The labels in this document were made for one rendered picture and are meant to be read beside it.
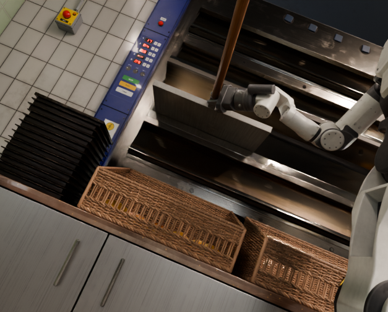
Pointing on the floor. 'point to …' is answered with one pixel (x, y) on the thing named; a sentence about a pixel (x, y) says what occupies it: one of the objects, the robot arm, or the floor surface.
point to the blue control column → (171, 12)
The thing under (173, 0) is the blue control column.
